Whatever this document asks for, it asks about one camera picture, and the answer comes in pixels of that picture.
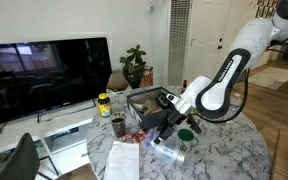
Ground dark glass cup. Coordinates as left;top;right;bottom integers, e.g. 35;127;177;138
111;112;126;137

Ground orange snack box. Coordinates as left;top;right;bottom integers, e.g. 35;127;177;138
141;66;153;87

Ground red candy wrappers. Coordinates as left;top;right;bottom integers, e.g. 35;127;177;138
122;129;146;143

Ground green potted plant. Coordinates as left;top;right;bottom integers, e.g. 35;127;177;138
120;45;146;89

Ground brown cardboard box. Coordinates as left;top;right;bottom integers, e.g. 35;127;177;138
107;73;128;91

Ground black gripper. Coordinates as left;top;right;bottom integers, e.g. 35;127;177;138
154;112;186;144

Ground white tv stand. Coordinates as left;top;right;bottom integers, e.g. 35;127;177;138
0;100;98;179

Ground yellow lid vitamin bottle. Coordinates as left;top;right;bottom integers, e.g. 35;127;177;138
98;93;112;117

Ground black television screen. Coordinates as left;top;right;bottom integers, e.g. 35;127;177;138
0;37;112;123

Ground green plastic lid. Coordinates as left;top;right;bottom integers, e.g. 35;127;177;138
178;129;194;142

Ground clear water bottle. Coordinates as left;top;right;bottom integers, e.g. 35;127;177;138
230;93;242;112

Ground dark blue cardboard box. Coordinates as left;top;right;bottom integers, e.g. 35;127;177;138
127;87;171;130

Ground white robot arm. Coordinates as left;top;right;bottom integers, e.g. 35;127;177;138
154;0;288;144

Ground clear plastic cup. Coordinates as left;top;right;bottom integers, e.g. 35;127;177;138
144;129;185;166

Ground white paper napkin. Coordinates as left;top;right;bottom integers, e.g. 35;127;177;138
104;141;139;180

